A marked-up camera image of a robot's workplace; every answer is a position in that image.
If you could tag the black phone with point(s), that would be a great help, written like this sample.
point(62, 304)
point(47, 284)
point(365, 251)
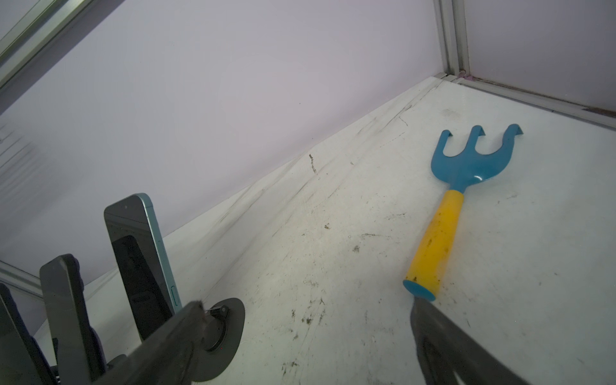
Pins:
point(79, 354)
point(143, 262)
point(22, 361)

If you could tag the blue rake yellow handle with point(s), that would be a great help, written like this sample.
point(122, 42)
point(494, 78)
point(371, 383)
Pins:
point(466, 169)

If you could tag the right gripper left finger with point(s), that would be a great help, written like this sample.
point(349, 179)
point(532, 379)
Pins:
point(169, 356)

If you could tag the grey stand back right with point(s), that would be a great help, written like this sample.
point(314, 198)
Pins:
point(225, 322)

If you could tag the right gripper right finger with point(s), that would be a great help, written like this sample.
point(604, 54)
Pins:
point(447, 355)

